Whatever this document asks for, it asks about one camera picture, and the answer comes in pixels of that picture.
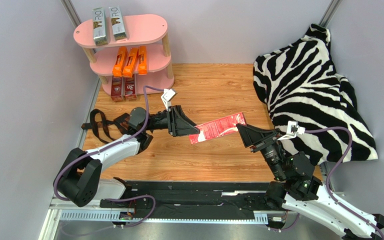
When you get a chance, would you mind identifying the red toothpaste box front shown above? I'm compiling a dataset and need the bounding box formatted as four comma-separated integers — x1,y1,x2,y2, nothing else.
188,112,246,145

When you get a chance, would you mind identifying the orange toothpaste box diagonal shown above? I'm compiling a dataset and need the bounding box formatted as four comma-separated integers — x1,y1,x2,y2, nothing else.
122,47,139,78

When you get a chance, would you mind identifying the teal silver toothpaste box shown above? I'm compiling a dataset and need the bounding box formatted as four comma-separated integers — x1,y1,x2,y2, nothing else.
92,7,109,46

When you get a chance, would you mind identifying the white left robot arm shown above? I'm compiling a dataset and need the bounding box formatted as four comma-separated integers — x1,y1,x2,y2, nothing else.
53,105,200,207

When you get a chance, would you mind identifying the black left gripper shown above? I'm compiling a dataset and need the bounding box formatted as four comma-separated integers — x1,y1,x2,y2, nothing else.
144,105,201,137

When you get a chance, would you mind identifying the pink three-tier shelf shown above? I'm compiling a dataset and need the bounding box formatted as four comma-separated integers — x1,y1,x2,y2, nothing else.
73,14,175,95

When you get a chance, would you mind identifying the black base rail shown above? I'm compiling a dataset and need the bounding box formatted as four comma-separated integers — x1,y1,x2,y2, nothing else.
49,180,313,226

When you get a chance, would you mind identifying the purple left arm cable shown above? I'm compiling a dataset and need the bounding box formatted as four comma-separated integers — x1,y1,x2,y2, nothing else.
52,85,166,231

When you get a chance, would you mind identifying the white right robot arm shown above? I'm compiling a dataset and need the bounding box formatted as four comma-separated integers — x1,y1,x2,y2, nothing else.
236,121,384,240

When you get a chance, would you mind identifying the black orange strap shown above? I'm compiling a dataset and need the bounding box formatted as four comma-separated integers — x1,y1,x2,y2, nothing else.
80,108,131,145

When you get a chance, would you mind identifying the red toothpaste box back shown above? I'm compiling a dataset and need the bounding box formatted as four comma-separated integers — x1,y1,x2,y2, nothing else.
124,74,137,100

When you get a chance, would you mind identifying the orange toothpaste box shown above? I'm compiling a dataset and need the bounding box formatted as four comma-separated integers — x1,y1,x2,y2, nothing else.
112,46,128,77
137,45,148,75

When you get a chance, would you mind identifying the zebra print cloth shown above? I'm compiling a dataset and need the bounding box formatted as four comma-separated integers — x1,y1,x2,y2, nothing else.
252,24,379,165

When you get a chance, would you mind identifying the red toothpaste box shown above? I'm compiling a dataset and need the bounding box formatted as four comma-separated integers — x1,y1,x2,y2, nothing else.
124,74,137,100
188,112,246,145
110,76,124,102

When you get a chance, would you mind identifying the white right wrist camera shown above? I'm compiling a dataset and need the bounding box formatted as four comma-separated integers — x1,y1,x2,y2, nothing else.
278,120,306,141

